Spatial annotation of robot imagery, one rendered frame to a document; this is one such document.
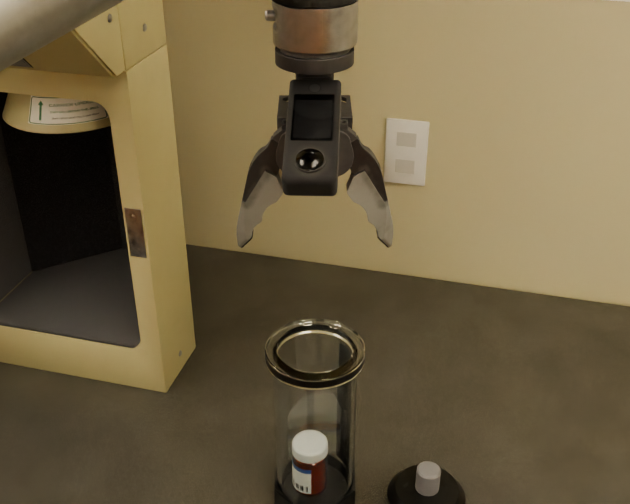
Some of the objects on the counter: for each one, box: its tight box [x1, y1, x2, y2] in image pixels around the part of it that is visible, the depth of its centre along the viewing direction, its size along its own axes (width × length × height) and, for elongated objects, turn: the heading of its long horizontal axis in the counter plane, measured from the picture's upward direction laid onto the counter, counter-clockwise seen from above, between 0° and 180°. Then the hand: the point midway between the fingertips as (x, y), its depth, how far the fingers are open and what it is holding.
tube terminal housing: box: [0, 0, 196, 393], centre depth 108 cm, size 25×32×77 cm
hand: (315, 252), depth 80 cm, fingers open, 14 cm apart
